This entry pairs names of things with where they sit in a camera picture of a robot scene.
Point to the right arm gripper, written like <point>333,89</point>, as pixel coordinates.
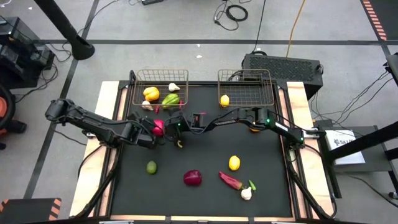
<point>182,123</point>

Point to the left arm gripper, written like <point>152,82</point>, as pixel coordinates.
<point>140,133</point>

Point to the white garlic bulb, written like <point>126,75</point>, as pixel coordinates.
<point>147,105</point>
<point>173,87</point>
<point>246,193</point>

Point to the green chayote squash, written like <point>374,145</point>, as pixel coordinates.
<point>170,100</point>

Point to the green lime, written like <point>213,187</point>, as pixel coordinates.
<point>151,167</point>

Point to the yellow bell pepper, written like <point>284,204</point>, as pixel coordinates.
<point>151,94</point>

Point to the dark red apple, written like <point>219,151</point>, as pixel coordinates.
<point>192,178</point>

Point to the yellow lemon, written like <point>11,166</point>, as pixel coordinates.
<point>234,163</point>
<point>255,130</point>
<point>224,100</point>

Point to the long red pepper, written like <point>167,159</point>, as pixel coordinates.
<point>230,180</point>

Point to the small green chili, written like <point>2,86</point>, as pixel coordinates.
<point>252,184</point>

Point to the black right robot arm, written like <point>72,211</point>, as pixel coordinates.
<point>261,118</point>

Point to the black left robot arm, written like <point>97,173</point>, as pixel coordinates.
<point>93,123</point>

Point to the wooden table side board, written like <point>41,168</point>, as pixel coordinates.
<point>298,99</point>
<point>107,93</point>

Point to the black power strip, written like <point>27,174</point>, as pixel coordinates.
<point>152,1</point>

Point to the black computer case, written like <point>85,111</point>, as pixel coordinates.
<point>280,67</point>

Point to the black pole with round base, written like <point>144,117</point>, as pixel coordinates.
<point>62,26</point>

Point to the black mat hazard-striped edge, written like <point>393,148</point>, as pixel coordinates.
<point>385,15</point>
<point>28,211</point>

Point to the black equipment rack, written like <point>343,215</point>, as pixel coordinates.
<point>18,62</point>

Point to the black orange round object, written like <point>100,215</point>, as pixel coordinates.
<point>4,109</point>

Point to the black metal beam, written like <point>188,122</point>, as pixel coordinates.
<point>373,139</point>

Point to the black side table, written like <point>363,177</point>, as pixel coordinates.
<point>379,161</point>

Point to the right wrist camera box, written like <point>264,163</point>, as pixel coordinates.
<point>199,120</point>

